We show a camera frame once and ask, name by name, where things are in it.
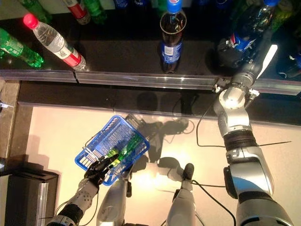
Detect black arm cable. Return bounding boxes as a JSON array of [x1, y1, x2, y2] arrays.
[[55, 185, 100, 225], [196, 103, 228, 148]]

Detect clear water bottle red cap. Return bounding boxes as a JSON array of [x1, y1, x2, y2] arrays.
[[61, 0, 91, 25], [23, 13, 87, 72]]

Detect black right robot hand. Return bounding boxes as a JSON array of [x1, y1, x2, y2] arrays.
[[217, 30, 279, 82]]

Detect black framed cabinet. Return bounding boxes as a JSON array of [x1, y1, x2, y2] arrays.
[[0, 154, 60, 226]]

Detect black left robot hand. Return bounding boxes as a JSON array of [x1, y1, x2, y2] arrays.
[[84, 153, 121, 187]]

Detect black leg cable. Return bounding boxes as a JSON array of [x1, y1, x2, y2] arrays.
[[191, 179, 238, 226]]

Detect silver robot leg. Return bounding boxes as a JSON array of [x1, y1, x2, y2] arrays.
[[165, 163, 198, 226], [96, 173, 133, 226]]

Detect silver right robot leg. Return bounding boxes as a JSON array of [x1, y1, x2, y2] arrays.
[[165, 163, 198, 226]]

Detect black base plinth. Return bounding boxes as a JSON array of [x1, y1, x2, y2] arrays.
[[17, 80, 301, 121]]

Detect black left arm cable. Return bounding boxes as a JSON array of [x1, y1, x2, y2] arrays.
[[55, 185, 100, 225]]

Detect silver left robot leg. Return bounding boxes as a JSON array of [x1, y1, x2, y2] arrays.
[[96, 173, 133, 226]]

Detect black shelf board clear rail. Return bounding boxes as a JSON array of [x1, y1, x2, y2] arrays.
[[0, 14, 78, 83], [74, 0, 301, 97]]

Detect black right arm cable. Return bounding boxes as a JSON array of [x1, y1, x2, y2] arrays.
[[196, 103, 228, 148]]

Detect blue plastic shopping basket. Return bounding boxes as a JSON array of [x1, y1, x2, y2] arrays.
[[74, 114, 151, 187]]

